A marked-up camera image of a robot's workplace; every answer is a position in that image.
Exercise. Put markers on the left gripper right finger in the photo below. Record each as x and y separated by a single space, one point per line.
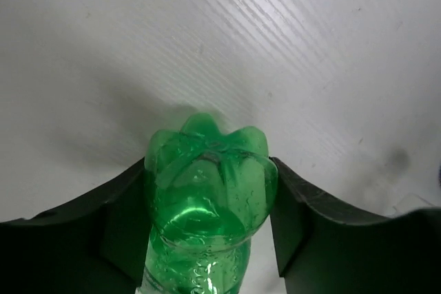
325 245

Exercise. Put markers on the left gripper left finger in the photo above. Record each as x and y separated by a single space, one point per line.
95 243

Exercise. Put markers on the green plastic soda bottle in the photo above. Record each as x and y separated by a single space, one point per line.
207 194

